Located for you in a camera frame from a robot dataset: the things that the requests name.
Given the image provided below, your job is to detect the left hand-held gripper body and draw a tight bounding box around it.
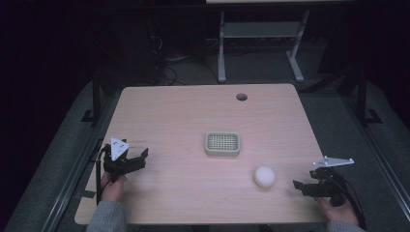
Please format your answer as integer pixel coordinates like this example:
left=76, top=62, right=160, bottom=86
left=102, top=136, right=137, bottom=184

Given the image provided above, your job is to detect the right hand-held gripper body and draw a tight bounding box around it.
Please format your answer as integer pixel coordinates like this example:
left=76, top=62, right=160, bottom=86
left=308, top=156, right=355, bottom=208

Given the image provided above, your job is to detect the white round soap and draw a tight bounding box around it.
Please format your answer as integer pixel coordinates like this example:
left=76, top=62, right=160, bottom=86
left=252, top=165, right=278, bottom=189

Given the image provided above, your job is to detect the beige slotted soap dish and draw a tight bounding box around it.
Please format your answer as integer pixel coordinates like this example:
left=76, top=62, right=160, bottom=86
left=204, top=130, right=242, bottom=159

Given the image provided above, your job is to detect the person's left hand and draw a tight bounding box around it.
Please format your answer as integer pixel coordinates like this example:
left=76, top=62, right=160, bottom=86
left=100, top=171, right=129, bottom=203

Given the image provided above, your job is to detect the person's right hand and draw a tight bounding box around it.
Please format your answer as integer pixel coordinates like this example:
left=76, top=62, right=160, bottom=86
left=314, top=196, right=361, bottom=227

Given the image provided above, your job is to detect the black metal stand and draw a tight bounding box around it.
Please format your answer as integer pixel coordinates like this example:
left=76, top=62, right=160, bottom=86
left=352, top=68, right=384, bottom=128
left=80, top=71, right=104, bottom=127

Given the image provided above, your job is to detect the left hand-held gripper black cable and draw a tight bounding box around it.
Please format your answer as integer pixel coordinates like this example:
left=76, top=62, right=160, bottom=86
left=95, top=144, right=109, bottom=206

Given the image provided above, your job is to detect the hand-held gripper black cable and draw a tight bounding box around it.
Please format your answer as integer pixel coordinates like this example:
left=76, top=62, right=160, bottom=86
left=95, top=144, right=109, bottom=206
left=331, top=172, right=367, bottom=231

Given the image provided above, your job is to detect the right hand-held gripper black cable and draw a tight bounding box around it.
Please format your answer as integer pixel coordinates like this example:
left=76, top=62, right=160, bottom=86
left=331, top=172, right=367, bottom=231

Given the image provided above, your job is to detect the grey metal rail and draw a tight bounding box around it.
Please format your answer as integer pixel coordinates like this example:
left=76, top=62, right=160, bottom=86
left=341, top=95, right=410, bottom=214
left=41, top=93, right=121, bottom=232

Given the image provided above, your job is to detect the tangle of black floor cables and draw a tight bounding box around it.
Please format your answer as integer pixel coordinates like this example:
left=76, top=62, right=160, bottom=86
left=146, top=17, right=220, bottom=87

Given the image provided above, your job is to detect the white metal desk frame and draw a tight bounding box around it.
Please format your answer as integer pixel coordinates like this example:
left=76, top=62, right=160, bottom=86
left=217, top=10, right=311, bottom=84

